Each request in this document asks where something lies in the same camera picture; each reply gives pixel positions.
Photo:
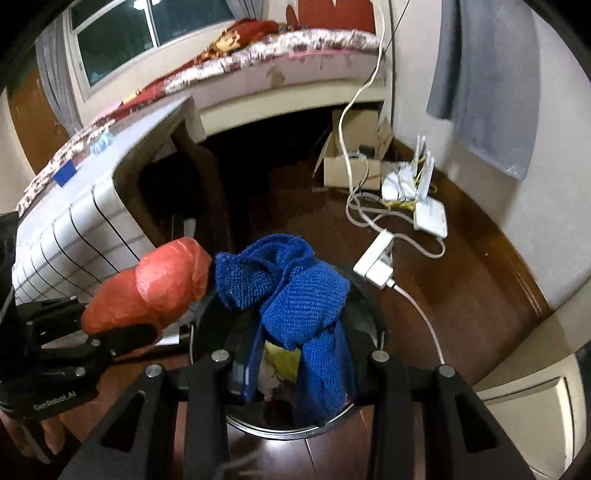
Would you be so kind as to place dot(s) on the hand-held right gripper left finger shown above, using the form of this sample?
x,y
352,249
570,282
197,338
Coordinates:
x,y
217,374

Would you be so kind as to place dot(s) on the bed with floral sheet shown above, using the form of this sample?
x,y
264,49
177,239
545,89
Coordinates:
x,y
286,69

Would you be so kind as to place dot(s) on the red patterned blanket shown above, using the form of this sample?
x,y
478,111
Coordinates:
x,y
217,46

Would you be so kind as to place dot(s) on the brown wooden door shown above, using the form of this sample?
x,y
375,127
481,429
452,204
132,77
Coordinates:
x,y
32,129

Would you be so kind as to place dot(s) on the white cabinet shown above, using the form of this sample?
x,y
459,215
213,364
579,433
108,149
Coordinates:
x,y
531,415

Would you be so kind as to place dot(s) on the white power strip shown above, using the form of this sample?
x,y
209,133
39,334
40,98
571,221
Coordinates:
x,y
374,258

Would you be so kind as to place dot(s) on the grey hanging cloth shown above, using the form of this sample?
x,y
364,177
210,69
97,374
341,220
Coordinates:
x,y
485,83

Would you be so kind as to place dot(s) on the black round trash bin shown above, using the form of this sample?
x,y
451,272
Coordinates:
x,y
369,304

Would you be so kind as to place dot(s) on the red and white headboard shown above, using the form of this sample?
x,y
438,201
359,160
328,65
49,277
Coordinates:
x,y
332,14

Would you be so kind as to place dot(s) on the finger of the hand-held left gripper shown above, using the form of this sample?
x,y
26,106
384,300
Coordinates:
x,y
51,311
106,344

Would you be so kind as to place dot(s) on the blue knitted cloth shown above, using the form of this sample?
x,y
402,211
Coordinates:
x,y
300,300

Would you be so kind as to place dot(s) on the orange plastic bag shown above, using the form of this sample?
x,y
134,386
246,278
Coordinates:
x,y
152,286

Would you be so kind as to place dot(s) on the white grid-patterned mattress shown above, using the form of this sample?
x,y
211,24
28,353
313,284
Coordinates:
x,y
69,240

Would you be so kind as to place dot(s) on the flat white router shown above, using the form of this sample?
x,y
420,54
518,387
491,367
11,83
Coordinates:
x,y
431,219

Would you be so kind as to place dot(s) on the yellow wrapper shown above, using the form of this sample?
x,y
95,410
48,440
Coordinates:
x,y
284,362

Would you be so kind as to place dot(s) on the cardboard box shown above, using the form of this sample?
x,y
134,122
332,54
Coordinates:
x,y
346,173

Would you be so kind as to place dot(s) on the white router with antennas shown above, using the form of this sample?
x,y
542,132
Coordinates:
x,y
399,184

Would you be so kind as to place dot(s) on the light blue face mask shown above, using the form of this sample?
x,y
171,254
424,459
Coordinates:
x,y
101,142

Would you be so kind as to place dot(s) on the grey curtain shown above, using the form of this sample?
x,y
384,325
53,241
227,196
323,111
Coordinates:
x,y
57,83

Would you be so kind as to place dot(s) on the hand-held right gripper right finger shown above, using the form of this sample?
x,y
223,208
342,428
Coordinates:
x,y
383,376

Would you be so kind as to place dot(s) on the white crumpled tissue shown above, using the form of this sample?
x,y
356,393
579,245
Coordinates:
x,y
271,381

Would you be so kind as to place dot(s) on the small blue square item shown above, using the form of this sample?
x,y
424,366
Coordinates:
x,y
64,173

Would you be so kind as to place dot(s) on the red white patterned sheet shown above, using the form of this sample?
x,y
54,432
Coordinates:
x,y
69,152

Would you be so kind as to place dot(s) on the window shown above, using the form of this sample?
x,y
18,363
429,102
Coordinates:
x,y
152,32

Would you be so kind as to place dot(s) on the person's left hand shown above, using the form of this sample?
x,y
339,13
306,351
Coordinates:
x,y
27,434

